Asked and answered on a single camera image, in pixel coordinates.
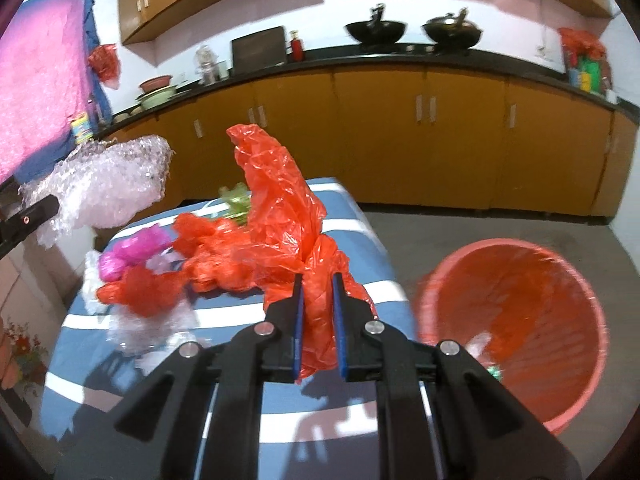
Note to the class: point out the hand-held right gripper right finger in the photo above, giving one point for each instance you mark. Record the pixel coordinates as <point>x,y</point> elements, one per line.
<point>341,330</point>

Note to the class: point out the large red plastic bag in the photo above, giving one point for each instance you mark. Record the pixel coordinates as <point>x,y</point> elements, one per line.
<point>280,210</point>

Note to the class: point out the colourful small box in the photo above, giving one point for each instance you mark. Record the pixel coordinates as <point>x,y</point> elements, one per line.
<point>81,127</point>

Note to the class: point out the red plastic bag in basket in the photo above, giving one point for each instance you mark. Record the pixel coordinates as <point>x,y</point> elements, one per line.
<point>517,320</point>

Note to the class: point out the clear crumpled plastic wrap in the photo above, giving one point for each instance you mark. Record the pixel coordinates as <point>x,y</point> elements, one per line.
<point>145,332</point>

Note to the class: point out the black wok with lid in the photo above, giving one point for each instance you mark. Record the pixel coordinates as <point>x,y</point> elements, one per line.
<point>452,30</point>

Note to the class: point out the red bag on countertop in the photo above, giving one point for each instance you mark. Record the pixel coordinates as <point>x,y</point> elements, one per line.
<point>582,45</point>

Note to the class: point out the red canister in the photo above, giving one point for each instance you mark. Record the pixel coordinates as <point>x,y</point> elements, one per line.
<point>297,47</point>

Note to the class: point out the red plastic basket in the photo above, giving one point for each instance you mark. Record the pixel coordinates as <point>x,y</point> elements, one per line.
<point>540,320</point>

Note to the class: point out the red hanging plastic bag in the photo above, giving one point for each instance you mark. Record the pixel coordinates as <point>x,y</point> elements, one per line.
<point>106,62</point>

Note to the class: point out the green packet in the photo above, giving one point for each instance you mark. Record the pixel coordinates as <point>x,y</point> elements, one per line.
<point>590,72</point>

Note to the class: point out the black kitchen countertop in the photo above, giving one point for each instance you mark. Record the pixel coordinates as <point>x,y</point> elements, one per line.
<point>525,67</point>

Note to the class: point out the small red plastic bag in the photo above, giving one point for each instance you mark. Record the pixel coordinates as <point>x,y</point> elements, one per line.
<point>140,290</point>

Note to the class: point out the black board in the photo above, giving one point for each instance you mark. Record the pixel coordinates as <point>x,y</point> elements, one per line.
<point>257,50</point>

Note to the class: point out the green plastic bag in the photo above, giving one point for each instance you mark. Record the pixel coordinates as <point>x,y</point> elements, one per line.
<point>235,202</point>

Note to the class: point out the white cup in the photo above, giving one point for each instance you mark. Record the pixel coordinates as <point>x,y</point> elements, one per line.
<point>612,95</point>

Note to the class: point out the blue white striped tablecloth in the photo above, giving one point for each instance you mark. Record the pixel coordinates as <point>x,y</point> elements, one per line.
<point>350,240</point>

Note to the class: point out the floral printed box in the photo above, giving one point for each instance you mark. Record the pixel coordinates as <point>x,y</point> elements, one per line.
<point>22,355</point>

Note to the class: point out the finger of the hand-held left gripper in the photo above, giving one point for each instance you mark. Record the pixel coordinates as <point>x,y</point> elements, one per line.
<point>30,220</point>

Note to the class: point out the pink basin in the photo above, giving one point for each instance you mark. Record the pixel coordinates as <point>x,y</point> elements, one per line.
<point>156,83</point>

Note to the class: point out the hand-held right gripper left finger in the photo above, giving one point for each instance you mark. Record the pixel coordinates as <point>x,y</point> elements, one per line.
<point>298,330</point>

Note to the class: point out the wooden base cabinets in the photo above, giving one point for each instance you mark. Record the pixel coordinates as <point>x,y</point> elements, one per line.
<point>380,140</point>

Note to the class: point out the clear bubble wrap sheet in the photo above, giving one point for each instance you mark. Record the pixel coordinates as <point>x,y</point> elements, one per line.
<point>110,185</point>

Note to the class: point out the pink curtain with blue edge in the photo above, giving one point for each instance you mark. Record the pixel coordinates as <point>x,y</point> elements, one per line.
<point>40,70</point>

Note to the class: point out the beige cabinet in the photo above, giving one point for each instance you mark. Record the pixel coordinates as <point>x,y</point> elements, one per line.
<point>30,280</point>

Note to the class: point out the pink plastic bag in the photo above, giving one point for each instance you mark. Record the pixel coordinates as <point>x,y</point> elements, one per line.
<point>125,255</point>

